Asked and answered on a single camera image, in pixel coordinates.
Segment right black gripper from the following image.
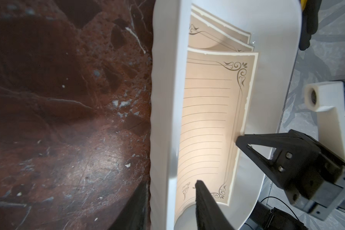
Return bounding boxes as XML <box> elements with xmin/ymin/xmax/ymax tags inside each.
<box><xmin>236</xmin><ymin>130</ymin><xmax>345</xmax><ymax>220</ymax></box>

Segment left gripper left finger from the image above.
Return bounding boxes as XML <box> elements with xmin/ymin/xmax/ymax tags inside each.
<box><xmin>108</xmin><ymin>182</ymin><xmax>148</xmax><ymax>230</ymax></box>

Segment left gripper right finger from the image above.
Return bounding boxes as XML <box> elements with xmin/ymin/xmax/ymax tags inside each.
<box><xmin>195</xmin><ymin>180</ymin><xmax>234</xmax><ymax>230</ymax></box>

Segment beige stationery sheet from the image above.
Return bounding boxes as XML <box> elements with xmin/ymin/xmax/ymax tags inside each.
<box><xmin>175</xmin><ymin>48</ymin><xmax>259</xmax><ymax>218</ymax></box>

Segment white storage box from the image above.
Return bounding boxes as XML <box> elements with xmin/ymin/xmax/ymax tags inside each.
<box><xmin>150</xmin><ymin>1</ymin><xmax>302</xmax><ymax>230</ymax></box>

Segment stationery sheets in box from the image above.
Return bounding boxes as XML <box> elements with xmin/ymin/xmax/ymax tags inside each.
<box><xmin>188</xmin><ymin>4</ymin><xmax>254</xmax><ymax>52</ymax></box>

